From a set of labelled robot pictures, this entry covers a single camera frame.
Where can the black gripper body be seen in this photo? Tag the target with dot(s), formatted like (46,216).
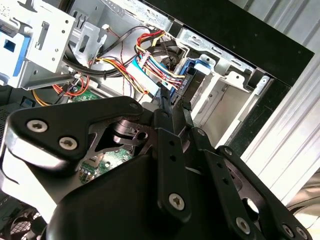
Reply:
(112,200)

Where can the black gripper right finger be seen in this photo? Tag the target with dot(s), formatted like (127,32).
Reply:
(225,175)

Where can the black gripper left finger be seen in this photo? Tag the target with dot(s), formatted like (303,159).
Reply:
(75,117)

